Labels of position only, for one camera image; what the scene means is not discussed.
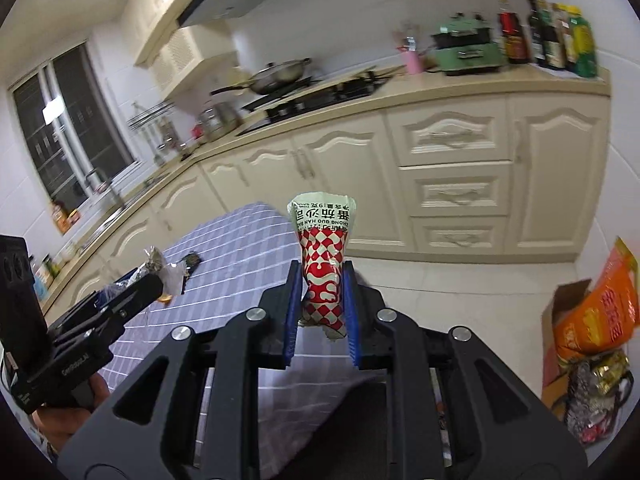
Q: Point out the black glass gas stove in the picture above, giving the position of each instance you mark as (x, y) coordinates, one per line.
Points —
(345, 91)

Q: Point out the steel stock pot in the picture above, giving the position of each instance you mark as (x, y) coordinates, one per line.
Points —
(217, 121)

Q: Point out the steel faucet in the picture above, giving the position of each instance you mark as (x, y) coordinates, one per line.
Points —
(107, 187)

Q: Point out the steel sink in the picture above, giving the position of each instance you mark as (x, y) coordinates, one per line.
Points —
(125, 210)

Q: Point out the red white checked sauce packet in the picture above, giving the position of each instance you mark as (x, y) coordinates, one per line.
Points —
(322, 260)

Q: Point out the cream base cabinets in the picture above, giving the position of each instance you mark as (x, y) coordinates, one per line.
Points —
(450, 170)

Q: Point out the dark crumpled wrapper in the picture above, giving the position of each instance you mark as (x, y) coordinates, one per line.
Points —
(191, 261)

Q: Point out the blue checked tablecloth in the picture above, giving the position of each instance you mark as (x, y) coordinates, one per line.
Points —
(235, 245)

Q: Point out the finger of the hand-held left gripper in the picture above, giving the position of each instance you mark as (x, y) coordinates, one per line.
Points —
(137, 300)
(112, 292)

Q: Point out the red label sauce bottle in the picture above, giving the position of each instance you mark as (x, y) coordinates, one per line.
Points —
(514, 35)

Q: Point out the blue cup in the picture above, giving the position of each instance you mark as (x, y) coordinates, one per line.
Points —
(41, 281)

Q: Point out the small green jar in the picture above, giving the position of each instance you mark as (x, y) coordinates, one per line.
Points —
(51, 266)

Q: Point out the green oil bottle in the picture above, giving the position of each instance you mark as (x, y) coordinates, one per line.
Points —
(584, 47)

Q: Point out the silver black wrapper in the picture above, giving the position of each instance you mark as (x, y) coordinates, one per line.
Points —
(590, 407)

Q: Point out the silver clear wrapper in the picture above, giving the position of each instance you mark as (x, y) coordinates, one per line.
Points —
(167, 277)

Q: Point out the wall utensil rack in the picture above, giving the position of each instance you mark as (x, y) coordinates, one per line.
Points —
(150, 115)

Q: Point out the yellow label bottle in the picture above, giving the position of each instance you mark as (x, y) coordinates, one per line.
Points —
(567, 45)

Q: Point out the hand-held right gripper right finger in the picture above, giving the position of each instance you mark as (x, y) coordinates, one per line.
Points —
(352, 325)

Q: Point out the dark glass bottle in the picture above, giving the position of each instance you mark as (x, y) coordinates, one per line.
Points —
(552, 42)
(537, 35)

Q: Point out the gold foil wrapper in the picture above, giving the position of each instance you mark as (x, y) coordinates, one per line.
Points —
(611, 371)

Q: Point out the cream wall cabinet row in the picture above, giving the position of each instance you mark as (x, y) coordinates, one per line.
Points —
(150, 15)

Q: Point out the steel wok with lid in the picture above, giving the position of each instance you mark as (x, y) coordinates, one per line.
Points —
(277, 76)

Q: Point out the green electric cooker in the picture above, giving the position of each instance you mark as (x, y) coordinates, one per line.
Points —
(467, 50)

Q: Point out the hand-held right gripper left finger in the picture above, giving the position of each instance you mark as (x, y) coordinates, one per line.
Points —
(291, 320)

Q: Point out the sliding window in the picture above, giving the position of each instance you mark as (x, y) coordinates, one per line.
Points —
(70, 125)

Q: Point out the lattice door wall cabinet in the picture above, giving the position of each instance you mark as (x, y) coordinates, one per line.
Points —
(195, 60)

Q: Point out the person's left hand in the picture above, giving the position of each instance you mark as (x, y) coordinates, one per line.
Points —
(65, 425)

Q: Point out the cardboard box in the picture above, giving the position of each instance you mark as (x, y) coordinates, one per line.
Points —
(562, 320)

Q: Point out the large orange yellow bag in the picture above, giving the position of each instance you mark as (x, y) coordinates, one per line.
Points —
(600, 310)

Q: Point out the pink utensil cup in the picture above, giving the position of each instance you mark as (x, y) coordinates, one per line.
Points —
(414, 62)

